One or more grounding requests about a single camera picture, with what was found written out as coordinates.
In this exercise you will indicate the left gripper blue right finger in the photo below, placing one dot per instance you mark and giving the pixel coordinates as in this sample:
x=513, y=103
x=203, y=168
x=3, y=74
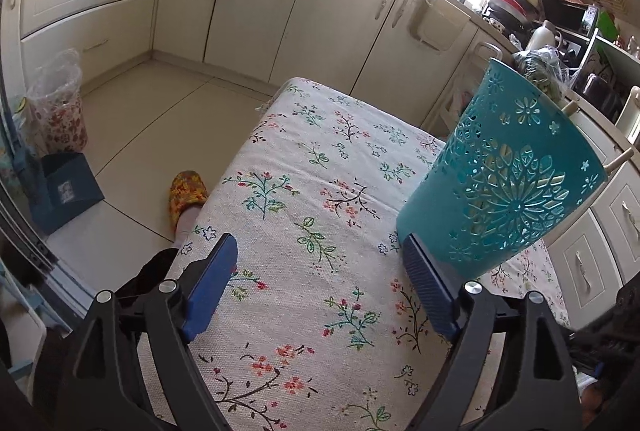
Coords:
x=438, y=297

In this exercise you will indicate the blue box on floor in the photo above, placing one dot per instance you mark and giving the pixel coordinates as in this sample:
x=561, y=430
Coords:
x=66, y=188

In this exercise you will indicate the floral tablecloth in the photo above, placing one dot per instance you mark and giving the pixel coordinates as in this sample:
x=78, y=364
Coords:
x=319, y=327

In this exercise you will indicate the dish rack with dishes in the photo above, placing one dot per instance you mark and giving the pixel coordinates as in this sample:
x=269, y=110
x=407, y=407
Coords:
x=519, y=12

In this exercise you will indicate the green vegetables in bag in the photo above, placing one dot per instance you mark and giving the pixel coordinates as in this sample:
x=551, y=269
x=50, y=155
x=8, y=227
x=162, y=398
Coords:
x=544, y=69

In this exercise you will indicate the floral plastic bag bin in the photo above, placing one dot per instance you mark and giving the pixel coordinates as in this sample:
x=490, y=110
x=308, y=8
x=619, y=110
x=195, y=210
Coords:
x=55, y=98

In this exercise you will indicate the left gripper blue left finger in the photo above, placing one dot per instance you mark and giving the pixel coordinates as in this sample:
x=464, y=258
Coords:
x=202, y=284

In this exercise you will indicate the cream kitchen cabinets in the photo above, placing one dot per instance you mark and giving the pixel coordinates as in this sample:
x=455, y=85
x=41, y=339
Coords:
x=405, y=57

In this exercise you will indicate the teal perforated plastic basket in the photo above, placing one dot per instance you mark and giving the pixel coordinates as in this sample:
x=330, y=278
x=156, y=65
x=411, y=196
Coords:
x=514, y=167

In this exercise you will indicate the yellow floral slipper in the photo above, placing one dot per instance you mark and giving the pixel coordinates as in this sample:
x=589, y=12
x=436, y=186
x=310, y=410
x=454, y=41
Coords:
x=187, y=190

